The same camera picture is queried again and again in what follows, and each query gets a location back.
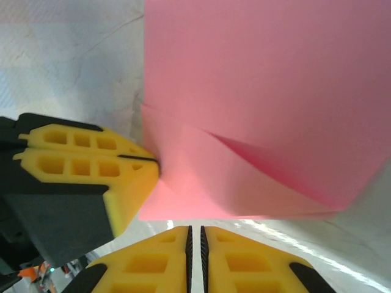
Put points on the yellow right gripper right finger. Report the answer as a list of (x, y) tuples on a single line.
[(244, 262)]

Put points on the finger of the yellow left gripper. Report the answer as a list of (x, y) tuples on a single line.
[(137, 183), (122, 146)]

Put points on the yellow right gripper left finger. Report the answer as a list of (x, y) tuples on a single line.
[(152, 262)]

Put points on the pink square paper sheet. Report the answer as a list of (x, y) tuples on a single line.
[(244, 107)]

